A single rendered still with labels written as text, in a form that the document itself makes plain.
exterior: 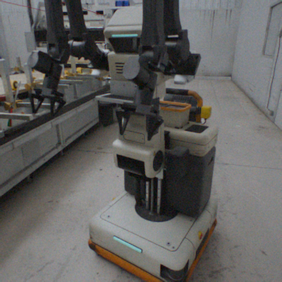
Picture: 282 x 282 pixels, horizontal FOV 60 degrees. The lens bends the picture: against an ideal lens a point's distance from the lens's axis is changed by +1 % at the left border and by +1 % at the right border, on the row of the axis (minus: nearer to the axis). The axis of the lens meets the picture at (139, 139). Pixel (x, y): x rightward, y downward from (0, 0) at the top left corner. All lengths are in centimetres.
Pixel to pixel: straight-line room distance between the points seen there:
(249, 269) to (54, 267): 116
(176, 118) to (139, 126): 29
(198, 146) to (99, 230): 74
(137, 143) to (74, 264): 90
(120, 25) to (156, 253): 107
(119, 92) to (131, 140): 24
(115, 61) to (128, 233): 90
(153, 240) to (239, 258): 64
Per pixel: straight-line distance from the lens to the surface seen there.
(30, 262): 182
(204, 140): 130
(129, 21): 104
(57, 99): 98
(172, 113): 137
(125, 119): 80
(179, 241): 142
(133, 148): 114
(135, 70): 69
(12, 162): 242
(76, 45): 114
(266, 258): 188
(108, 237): 150
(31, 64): 101
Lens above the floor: 125
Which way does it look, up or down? 21 degrees down
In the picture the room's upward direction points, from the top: straight up
